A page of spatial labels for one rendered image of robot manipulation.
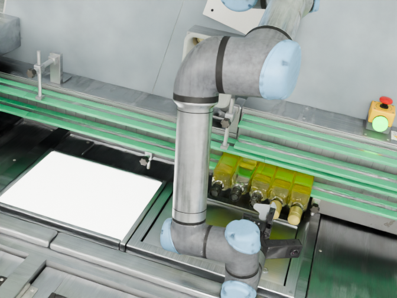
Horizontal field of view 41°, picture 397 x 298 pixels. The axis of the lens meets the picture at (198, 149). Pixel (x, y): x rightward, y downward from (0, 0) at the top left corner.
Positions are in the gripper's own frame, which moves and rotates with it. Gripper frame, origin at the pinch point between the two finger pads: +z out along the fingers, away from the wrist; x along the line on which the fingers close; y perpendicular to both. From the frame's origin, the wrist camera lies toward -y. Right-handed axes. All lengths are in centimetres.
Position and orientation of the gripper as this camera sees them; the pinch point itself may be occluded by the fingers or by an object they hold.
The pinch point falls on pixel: (273, 212)
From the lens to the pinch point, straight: 147.3
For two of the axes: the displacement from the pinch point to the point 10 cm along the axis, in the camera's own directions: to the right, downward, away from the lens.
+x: -1.3, 8.5, 5.1
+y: -9.5, -2.6, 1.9
